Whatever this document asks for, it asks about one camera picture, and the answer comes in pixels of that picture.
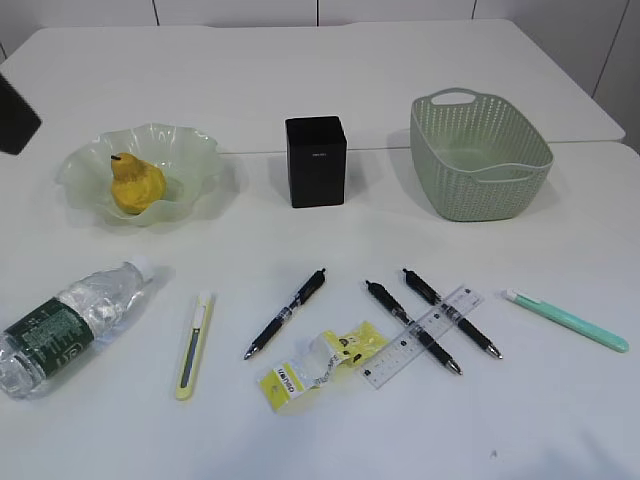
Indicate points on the yellow white waste paper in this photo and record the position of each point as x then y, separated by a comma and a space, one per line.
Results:
293, 378

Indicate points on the yellow pear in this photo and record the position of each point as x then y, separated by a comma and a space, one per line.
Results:
136, 183

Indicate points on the clear water bottle green label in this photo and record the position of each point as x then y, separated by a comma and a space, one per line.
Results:
49, 338

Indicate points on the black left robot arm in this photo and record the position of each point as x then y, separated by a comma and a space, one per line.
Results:
18, 120

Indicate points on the black gel pen left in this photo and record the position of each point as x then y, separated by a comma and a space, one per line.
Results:
315, 282

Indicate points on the black gel pen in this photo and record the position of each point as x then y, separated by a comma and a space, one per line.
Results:
315, 282
380, 293
431, 296

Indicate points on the black gel pen middle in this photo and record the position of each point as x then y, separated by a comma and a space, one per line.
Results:
380, 293

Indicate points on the black square pen holder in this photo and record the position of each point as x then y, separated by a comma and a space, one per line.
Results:
316, 161

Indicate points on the black gel pen right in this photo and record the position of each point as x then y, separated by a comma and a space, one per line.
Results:
431, 296

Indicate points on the clear plastic ruler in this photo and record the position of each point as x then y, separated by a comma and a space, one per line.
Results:
403, 349

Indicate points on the frosted green wavy plate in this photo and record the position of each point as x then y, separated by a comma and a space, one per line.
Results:
187, 158

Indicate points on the green plastic woven basket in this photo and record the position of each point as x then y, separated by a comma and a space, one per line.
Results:
476, 156

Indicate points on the yellow-green utility knife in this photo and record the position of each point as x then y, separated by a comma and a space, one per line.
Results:
193, 351

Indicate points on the mint green pen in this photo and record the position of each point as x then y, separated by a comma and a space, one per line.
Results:
567, 320

